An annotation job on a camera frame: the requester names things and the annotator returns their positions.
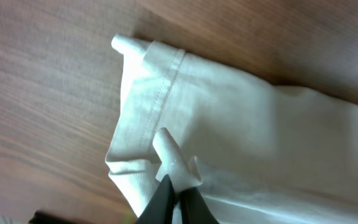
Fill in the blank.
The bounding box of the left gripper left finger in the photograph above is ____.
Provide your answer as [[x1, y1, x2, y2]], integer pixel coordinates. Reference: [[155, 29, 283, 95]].
[[135, 175, 175, 224]]

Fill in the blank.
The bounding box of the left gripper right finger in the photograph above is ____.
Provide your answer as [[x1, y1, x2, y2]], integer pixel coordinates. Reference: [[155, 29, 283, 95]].
[[180, 187, 219, 224]]

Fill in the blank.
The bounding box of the white t-shirt black print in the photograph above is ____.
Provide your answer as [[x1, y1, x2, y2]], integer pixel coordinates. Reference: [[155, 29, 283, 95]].
[[105, 35, 358, 223]]

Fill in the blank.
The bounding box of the black garment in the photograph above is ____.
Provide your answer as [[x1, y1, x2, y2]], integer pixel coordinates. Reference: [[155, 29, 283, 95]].
[[28, 210, 91, 224]]

